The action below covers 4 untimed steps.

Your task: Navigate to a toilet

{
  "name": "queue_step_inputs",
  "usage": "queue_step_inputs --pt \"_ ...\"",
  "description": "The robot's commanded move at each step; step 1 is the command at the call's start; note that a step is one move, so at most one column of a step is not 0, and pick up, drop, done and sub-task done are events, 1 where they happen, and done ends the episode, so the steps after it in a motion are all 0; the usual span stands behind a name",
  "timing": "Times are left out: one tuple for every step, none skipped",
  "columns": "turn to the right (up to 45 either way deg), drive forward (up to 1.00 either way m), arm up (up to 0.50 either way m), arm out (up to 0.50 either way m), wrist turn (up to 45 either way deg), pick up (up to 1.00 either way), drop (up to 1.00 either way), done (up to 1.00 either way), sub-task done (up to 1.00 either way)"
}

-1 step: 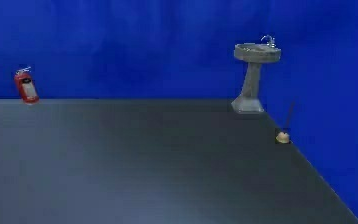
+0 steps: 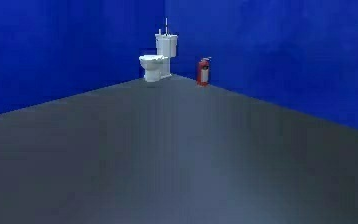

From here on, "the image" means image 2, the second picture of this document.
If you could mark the white toilet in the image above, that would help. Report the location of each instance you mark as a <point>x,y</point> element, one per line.
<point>158,61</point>

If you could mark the white stick on toilet tank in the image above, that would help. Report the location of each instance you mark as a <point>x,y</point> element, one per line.
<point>166,26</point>

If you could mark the red fire extinguisher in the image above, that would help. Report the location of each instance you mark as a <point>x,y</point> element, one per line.
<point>203,72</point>

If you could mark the small white bottle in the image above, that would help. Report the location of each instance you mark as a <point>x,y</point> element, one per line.
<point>159,31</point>

